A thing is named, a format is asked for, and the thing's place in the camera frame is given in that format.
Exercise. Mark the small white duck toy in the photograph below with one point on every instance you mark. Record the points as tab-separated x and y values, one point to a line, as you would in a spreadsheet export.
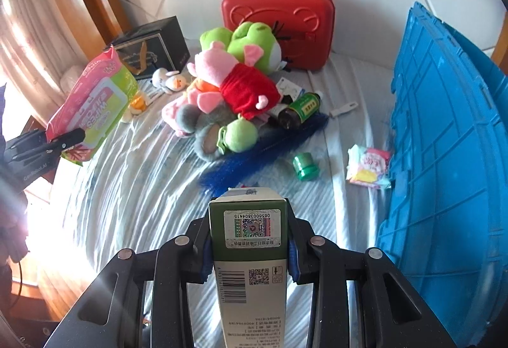
176	85

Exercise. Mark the brown bottle green label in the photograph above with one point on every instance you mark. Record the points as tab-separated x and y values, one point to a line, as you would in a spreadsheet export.
303	107

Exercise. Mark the pink green wet wipes pack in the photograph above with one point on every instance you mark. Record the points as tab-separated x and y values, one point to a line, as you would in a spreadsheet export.
99	102

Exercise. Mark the pastel sanitary pad pack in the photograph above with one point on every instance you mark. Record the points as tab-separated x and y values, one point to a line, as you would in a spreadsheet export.
369	167

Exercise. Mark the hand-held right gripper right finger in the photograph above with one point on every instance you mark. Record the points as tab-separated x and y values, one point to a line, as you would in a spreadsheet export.
293	261

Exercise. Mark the green frog plush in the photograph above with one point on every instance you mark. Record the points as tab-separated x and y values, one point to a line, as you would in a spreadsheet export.
256	40

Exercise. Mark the pink pig plush red shirt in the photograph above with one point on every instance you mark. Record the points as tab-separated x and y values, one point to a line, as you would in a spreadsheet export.
246	90

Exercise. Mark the small yellow plush toy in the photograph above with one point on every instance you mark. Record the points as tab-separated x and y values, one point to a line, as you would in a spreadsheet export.
137	104

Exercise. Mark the grey mouse plush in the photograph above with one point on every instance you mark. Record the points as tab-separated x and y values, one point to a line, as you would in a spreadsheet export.
198	122

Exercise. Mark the small green jar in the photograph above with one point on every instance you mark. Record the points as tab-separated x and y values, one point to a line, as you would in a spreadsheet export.
305	165

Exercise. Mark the blue plastic crate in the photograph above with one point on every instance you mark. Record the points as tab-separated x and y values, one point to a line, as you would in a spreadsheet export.
436	134

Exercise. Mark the beige curtain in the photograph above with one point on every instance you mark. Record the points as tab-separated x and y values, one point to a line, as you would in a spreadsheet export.
35	34

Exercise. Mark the person's left forearm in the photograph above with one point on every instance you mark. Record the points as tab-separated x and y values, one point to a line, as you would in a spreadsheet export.
10	229

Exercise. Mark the green carton box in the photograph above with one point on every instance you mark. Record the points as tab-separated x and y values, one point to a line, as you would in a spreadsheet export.
246	292

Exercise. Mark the white plastic clip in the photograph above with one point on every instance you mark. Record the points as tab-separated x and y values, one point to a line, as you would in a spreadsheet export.
343	109

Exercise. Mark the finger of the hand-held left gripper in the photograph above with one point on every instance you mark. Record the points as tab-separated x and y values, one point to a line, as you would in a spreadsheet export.
69	137
29	135

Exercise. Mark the black gift bag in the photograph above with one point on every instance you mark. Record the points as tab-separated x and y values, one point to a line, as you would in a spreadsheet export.
170	42

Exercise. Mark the blue feather duster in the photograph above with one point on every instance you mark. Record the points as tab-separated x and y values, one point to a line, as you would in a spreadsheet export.
258	157

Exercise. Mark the white paper tag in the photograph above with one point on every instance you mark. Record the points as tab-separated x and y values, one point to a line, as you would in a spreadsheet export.
289	87

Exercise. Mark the red hard-shell case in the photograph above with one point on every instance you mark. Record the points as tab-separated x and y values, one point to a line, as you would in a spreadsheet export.
278	7

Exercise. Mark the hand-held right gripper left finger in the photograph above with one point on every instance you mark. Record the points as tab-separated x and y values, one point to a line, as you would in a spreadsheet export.
205	265

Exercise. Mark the small white bunny plush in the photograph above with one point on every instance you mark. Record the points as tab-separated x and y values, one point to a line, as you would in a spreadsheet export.
160	77

